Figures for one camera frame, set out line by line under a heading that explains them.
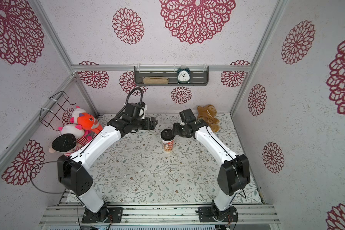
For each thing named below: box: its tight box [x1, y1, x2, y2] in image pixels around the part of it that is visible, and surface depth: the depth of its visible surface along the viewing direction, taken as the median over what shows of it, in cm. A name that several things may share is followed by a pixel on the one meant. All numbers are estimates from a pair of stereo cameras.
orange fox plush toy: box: [77, 112, 104, 134], surface depth 91 cm
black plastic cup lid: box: [160, 128, 175, 142], surface depth 87 cm
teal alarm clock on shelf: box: [176, 65, 192, 85], surface depth 92 cm
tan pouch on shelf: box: [142, 76, 170, 85], surface depth 91 cm
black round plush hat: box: [51, 133, 77, 153], surface depth 78 cm
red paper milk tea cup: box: [162, 138, 175, 152], surface depth 92 cm
